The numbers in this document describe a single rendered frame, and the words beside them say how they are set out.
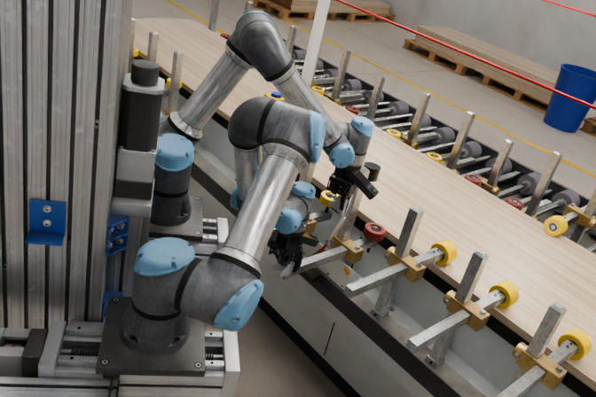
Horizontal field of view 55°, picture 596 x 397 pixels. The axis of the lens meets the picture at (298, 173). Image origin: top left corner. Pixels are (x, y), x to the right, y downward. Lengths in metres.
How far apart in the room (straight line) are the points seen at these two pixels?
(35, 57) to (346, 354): 1.88
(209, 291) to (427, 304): 1.21
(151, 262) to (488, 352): 1.32
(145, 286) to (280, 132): 0.44
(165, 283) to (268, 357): 1.68
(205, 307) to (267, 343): 1.73
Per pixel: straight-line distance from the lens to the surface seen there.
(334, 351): 2.68
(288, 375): 2.79
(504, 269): 2.26
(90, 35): 1.17
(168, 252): 1.21
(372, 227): 2.19
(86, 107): 1.22
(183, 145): 1.65
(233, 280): 1.18
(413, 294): 2.25
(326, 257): 2.02
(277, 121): 1.32
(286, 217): 1.63
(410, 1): 10.98
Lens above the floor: 1.99
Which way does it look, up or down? 27 degrees down
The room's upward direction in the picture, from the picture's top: 13 degrees clockwise
